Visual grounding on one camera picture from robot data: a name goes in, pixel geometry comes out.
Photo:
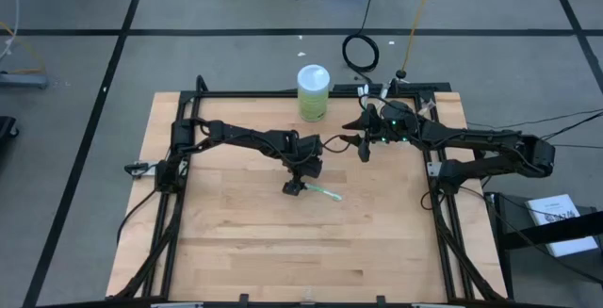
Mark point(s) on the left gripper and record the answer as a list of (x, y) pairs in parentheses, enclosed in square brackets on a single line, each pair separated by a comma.
[(311, 169)]

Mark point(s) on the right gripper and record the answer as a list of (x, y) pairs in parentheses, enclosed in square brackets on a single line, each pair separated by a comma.
[(393, 129)]

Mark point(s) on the white booklet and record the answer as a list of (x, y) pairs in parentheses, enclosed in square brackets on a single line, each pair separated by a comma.
[(553, 204)]

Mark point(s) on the green disinfecting wipes canister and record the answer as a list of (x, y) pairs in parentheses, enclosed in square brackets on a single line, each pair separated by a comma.
[(313, 103)]

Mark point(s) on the black chair base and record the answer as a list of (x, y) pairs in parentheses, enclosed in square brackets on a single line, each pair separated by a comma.
[(5, 131)]

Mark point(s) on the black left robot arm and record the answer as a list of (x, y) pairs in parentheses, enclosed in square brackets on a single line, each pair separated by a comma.
[(245, 136)]

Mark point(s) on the grey floor base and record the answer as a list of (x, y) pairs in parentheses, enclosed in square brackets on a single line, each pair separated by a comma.
[(23, 81)]

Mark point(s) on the grey table bracket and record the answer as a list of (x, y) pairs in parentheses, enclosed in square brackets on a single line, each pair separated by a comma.
[(431, 305), (176, 305)]

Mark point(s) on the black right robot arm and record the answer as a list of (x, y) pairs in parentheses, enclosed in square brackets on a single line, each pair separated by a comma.
[(480, 138)]

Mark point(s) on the black side stand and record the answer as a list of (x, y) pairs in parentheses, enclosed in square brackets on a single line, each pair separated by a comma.
[(542, 235)]

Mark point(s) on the silver arm base bracket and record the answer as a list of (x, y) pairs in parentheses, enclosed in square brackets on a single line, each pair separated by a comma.
[(148, 169), (433, 169)]

